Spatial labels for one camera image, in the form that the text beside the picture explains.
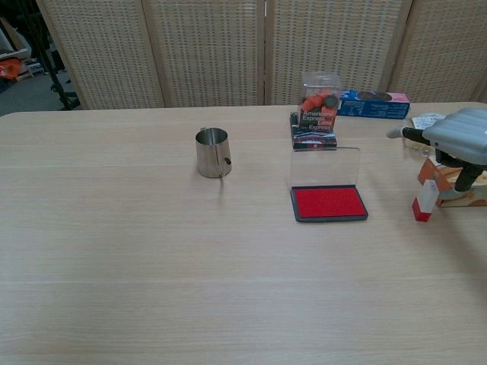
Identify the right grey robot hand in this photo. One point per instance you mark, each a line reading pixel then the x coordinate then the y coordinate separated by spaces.
pixel 460 133

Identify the red and white stamp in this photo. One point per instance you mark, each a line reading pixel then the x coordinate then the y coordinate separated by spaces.
pixel 423 201

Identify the red ink pad clear lid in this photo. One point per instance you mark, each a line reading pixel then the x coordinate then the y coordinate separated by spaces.
pixel 327 203

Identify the clear bag of biscuits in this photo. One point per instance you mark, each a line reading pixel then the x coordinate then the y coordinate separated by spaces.
pixel 424 121

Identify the orange wafer box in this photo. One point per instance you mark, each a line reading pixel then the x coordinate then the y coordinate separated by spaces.
pixel 475 199

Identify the blue cookie box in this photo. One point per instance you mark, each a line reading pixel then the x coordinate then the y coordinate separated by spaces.
pixel 373 109

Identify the clear coffee capsule box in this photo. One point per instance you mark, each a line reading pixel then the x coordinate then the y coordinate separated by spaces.
pixel 317 118

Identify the dark printed flat box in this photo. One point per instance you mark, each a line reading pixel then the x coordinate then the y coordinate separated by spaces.
pixel 314 141

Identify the stainless steel cup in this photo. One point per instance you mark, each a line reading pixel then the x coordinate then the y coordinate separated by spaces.
pixel 209 156

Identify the wooden woven folding screen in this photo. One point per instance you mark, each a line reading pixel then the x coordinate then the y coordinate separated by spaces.
pixel 209 49

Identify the black tripod stand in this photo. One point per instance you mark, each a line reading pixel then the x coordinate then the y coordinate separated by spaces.
pixel 57 81

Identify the orange bag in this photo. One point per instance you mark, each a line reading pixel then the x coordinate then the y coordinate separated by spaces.
pixel 9 69

